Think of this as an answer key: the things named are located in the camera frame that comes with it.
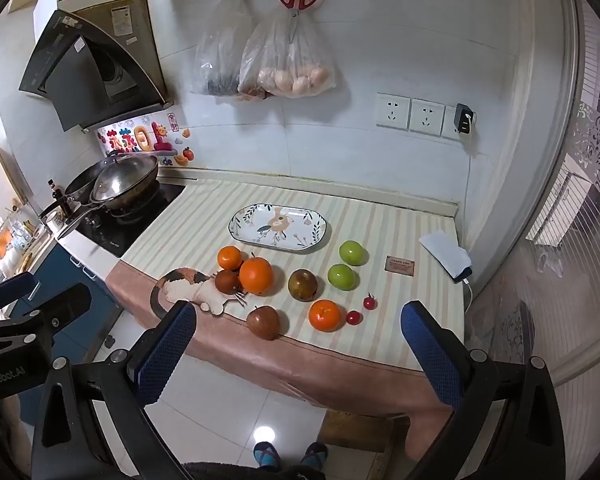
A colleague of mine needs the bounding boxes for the wooden board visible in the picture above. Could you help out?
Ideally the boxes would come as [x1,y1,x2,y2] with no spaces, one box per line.
[0,140,29,207]

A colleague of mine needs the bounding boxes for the small brown apple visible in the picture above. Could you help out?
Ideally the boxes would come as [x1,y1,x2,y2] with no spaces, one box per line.
[214,269,242,295]

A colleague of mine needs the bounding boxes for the large orange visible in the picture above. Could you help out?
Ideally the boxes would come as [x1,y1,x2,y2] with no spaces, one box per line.
[238,257,274,295]

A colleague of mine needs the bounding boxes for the clear plastic bag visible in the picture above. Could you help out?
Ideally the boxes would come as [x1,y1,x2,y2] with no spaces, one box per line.
[190,0,257,97]
[237,9,337,102]

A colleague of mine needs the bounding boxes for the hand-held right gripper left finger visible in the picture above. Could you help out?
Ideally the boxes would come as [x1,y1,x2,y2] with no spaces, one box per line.
[30,300,198,480]

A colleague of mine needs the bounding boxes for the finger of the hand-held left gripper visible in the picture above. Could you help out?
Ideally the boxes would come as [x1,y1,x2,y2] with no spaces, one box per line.
[0,272,36,308]
[0,282,92,346]

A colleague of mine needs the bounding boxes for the green apple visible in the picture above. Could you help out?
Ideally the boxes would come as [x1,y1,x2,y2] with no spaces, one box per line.
[327,263,357,291]
[339,240,366,266]

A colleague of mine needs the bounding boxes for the striped cat-print tablecloth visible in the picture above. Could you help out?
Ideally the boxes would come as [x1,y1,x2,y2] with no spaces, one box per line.
[105,180,468,417]

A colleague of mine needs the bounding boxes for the red apple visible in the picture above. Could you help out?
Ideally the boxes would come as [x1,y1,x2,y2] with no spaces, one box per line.
[246,305,281,341]

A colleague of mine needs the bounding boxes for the blue slipper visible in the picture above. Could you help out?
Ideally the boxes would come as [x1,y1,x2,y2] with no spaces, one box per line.
[253,441,281,469]
[300,442,329,472]

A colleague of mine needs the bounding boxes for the brown floor mat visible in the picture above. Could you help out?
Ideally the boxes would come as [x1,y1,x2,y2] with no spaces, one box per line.
[317,407,411,454]

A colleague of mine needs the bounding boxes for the dark sauce bottle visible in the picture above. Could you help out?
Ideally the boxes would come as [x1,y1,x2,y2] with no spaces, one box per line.
[47,179,67,212]

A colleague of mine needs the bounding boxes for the blue base cabinet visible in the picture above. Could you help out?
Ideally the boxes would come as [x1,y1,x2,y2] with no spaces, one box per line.
[16,242,125,413]

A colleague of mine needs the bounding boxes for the small orange tangerine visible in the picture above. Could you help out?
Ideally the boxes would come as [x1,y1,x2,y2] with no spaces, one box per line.
[217,246,244,271]

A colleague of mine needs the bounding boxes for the black charger plug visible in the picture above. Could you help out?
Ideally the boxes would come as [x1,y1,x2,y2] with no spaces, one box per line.
[454,103,476,135]

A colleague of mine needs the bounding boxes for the patterned oval ceramic plate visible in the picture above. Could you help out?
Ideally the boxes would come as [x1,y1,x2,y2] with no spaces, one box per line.
[228,203,327,252]

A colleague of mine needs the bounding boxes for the red-green apple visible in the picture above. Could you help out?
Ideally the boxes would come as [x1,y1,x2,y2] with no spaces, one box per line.
[287,269,319,303]

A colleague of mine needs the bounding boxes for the medium orange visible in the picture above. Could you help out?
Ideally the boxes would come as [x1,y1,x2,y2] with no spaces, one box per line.
[308,299,342,332]

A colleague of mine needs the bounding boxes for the cluster of brown eggs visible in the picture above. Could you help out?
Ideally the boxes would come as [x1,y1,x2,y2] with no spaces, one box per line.
[240,65,331,100]

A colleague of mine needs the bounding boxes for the steel wok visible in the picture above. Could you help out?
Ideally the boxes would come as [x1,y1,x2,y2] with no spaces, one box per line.
[39,154,161,241]

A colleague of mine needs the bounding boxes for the black range hood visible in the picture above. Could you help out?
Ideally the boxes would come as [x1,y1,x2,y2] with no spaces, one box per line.
[18,0,174,134]

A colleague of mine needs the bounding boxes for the patterned frosted window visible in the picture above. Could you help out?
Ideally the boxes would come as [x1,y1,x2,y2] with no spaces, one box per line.
[524,0,600,273]

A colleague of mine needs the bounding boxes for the white charging cable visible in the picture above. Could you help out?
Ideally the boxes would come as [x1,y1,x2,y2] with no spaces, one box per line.
[457,132,479,311]

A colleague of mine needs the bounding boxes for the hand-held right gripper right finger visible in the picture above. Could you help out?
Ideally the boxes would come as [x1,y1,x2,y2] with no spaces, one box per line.
[400,301,567,480]

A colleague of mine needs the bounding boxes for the white wall outlet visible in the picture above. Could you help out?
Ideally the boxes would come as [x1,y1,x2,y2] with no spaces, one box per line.
[440,105,474,141]
[376,93,411,130]
[409,98,446,136]

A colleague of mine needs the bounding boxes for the small brown card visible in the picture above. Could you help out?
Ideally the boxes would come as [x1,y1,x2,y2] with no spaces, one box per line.
[385,256,415,276]

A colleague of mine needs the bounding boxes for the colourful wall stickers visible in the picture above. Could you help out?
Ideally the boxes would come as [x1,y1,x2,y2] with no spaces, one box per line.
[97,112,196,167]

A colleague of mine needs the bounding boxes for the black gas stove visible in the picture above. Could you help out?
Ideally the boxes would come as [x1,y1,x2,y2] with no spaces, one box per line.
[75,180,187,259]

